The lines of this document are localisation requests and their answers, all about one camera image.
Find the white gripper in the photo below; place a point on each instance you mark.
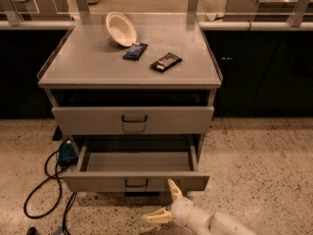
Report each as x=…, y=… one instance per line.
x=181, y=211

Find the grey drawer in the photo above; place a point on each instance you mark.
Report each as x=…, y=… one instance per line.
x=144, y=171
x=133, y=120

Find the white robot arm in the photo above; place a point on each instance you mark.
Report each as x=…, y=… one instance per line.
x=202, y=222

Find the grey drawer cabinet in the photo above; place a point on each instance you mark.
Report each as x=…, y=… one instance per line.
x=89, y=70

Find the blue power adapter box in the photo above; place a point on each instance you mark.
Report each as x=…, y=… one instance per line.
x=67, y=155

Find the black chocolate bar wrapper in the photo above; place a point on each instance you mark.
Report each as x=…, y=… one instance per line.
x=166, y=62

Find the blue snack bar wrapper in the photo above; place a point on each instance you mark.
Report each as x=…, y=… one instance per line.
x=135, y=51

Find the white paper bowl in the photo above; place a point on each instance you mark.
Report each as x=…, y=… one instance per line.
x=121, y=29

